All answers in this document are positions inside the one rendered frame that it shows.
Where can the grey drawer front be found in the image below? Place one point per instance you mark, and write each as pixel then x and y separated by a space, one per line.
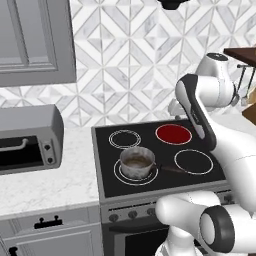
pixel 76 216

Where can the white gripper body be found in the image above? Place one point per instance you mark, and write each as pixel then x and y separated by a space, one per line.
pixel 174 108

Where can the black stove knob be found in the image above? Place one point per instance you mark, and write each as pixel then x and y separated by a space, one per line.
pixel 151 211
pixel 228 198
pixel 132 214
pixel 113 218

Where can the black range hood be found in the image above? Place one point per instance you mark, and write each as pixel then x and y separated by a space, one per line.
pixel 172 4

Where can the dark toaster oven knob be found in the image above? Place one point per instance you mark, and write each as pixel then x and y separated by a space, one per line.
pixel 50 160
pixel 47 146

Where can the hanging metal utensil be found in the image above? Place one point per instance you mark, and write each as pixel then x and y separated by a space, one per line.
pixel 240 81
pixel 249 83

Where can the black oven door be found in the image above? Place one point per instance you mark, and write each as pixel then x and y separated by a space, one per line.
pixel 140 241

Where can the dark wooden shelf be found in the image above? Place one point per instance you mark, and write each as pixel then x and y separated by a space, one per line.
pixel 243 55

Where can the brown wooden block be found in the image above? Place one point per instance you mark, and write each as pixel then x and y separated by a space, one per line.
pixel 250 113

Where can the grey toaster oven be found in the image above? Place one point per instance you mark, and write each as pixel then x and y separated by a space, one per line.
pixel 33 126

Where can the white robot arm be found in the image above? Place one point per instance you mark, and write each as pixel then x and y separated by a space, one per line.
pixel 233 156

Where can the grey base cupboard door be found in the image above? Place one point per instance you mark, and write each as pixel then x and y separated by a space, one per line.
pixel 60 241

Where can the grey wall cupboard door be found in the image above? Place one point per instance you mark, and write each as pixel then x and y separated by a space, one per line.
pixel 36 40

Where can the black glass stove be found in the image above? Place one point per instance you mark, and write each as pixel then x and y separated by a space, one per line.
pixel 160 160

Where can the steel saucepan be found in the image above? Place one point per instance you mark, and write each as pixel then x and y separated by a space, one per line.
pixel 136 163

